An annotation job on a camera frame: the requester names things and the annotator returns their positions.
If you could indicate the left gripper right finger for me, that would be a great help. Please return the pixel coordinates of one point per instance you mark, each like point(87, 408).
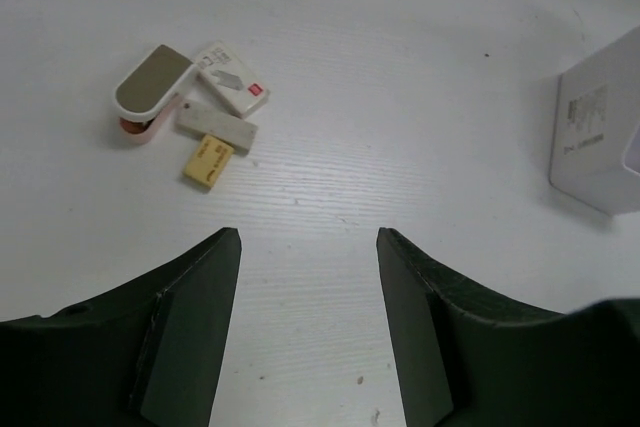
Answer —
point(466, 355)

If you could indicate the white staples box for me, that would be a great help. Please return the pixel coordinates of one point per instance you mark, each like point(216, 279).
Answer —
point(236, 85)

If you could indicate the white grey stapler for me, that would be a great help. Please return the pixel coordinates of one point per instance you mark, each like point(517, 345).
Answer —
point(147, 96)

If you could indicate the yellow eraser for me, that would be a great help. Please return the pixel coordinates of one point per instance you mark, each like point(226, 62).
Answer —
point(208, 161)

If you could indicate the white pen holder box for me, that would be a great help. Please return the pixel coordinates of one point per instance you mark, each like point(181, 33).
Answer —
point(595, 154)

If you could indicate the white speckled eraser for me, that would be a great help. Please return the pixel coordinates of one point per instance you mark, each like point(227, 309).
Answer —
point(200, 119)

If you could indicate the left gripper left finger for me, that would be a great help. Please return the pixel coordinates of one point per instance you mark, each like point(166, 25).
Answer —
point(146, 353)

